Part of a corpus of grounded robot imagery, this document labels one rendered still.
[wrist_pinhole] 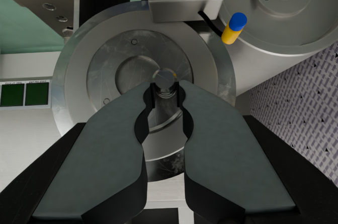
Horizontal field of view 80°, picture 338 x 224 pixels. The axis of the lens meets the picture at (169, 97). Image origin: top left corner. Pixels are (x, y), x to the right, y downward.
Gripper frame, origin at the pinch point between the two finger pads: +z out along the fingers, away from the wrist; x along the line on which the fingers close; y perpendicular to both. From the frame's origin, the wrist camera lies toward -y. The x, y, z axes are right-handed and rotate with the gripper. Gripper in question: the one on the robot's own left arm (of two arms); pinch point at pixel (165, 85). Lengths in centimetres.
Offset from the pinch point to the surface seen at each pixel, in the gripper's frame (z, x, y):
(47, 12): 35.7, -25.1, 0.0
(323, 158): 3.9, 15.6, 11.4
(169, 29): 5.5, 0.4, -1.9
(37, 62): 272, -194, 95
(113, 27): 5.8, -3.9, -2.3
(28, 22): 234, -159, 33
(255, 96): 21.4, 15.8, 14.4
